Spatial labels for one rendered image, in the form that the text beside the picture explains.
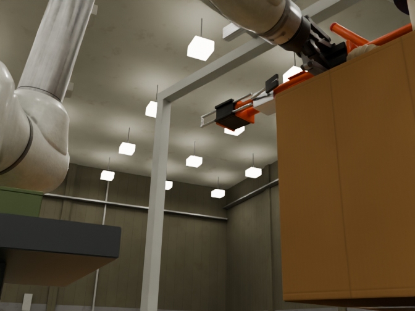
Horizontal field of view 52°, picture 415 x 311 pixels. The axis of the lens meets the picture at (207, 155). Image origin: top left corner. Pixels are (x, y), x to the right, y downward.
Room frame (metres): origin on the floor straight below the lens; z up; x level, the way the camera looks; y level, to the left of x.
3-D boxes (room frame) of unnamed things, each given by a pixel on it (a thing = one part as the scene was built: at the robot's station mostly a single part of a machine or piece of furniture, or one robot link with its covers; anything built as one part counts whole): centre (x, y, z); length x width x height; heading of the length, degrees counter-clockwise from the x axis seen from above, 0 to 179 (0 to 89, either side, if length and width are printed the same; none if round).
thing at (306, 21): (0.73, -0.18, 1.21); 0.09 x 0.07 x 0.08; 133
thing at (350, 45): (0.83, -0.31, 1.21); 0.10 x 0.08 x 0.06; 132
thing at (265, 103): (0.99, -0.16, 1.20); 0.07 x 0.07 x 0.04; 42
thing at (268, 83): (1.02, -0.07, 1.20); 0.31 x 0.03 x 0.05; 42
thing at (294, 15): (0.68, -0.13, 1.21); 0.09 x 0.06 x 0.09; 43
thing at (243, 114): (1.09, -0.08, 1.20); 0.08 x 0.07 x 0.05; 42
